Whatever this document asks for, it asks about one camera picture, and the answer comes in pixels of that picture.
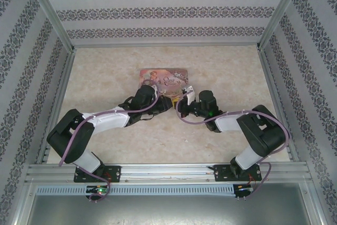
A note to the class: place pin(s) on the right controller board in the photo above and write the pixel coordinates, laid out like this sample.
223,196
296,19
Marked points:
243,188

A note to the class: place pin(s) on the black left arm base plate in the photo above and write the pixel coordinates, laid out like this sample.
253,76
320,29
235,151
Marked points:
114,173

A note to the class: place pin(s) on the pink illustrated tin box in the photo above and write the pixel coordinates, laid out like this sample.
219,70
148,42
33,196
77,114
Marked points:
168,77

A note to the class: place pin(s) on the aluminium frame post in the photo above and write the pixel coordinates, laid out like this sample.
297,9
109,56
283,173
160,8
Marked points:
51,11
281,11

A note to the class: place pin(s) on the aluminium table side rail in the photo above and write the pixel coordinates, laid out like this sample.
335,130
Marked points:
64,77
269,77

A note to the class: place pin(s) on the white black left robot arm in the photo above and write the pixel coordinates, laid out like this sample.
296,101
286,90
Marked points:
110,118

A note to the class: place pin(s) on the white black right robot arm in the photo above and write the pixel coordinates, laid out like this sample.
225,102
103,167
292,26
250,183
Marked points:
229,123

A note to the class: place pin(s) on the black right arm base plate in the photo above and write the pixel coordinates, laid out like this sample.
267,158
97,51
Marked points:
222,172

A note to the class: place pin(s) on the grey sheet metal panel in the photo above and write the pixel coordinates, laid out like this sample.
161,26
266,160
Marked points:
168,211

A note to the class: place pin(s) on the left controller board green light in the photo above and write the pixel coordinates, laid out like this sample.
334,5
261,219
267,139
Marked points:
98,190

